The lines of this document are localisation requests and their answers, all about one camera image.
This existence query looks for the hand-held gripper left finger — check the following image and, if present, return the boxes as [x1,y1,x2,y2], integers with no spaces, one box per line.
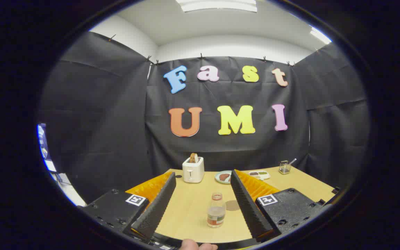
[78,171,177,243]

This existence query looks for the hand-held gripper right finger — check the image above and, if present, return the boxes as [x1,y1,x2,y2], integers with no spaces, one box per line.
[230,169,325,243]

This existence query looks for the clear plastic juice bottle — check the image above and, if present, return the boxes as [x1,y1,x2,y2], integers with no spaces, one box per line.
[207,193,227,228]

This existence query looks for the wooden table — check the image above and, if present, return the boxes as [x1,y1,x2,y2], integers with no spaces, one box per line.
[155,166,336,243]

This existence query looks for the white divided condiment tray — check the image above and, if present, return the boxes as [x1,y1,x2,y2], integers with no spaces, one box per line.
[248,170,271,180]

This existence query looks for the pale green plate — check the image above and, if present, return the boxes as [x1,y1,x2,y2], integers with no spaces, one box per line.
[215,170,233,184]

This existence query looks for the white toaster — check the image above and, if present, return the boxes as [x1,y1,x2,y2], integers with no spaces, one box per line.
[182,157,205,183]

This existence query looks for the small ceiling light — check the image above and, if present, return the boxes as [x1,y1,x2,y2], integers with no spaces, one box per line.
[309,26,332,45]

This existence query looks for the long ceiling light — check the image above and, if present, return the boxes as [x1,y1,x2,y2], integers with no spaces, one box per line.
[176,0,258,13]

